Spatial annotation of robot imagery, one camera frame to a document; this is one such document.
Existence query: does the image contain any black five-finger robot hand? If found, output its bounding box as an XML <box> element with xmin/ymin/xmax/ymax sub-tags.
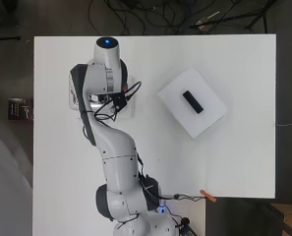
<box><xmin>89</xmin><ymin>93</ymin><xmax>116</xmax><ymax>104</ymax></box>

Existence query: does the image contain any dark printed box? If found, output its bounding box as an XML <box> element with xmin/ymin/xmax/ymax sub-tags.
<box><xmin>7</xmin><ymin>97</ymin><xmax>34</xmax><ymax>122</ymax></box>

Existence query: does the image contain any large white flat box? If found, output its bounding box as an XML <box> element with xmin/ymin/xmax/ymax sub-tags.
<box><xmin>157</xmin><ymin>65</ymin><xmax>231</xmax><ymax>140</ymax></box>

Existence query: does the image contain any black rectangular block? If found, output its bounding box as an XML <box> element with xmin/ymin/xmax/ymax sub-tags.
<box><xmin>181</xmin><ymin>89</ymin><xmax>205</xmax><ymax>115</ymax></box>

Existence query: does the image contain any black bar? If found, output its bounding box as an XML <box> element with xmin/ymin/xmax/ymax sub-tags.
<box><xmin>0</xmin><ymin>35</ymin><xmax>22</xmax><ymax>42</ymax></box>

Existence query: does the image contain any orange clamp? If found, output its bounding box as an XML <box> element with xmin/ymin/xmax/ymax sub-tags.
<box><xmin>199</xmin><ymin>189</ymin><xmax>217</xmax><ymax>203</ymax></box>

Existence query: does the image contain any black tripod stand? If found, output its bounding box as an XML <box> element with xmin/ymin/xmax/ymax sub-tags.
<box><xmin>189</xmin><ymin>0</ymin><xmax>279</xmax><ymax>34</ymax></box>

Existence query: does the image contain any wooden box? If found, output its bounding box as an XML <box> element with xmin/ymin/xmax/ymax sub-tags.
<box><xmin>268</xmin><ymin>203</ymin><xmax>292</xmax><ymax>236</ymax></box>

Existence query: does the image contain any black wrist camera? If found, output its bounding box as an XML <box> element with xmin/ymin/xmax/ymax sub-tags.
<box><xmin>111</xmin><ymin>92</ymin><xmax>128</xmax><ymax>110</ymax></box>

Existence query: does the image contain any black camera cable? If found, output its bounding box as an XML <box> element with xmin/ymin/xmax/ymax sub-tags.
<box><xmin>93</xmin><ymin>81</ymin><xmax>143</xmax><ymax>123</ymax></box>

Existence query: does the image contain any black floor cable bundle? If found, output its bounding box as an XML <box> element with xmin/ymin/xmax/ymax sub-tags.
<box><xmin>87</xmin><ymin>0</ymin><xmax>194</xmax><ymax>36</ymax></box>

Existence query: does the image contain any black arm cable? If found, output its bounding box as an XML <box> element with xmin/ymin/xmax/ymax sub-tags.
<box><xmin>137</xmin><ymin>153</ymin><xmax>206</xmax><ymax>230</ymax></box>

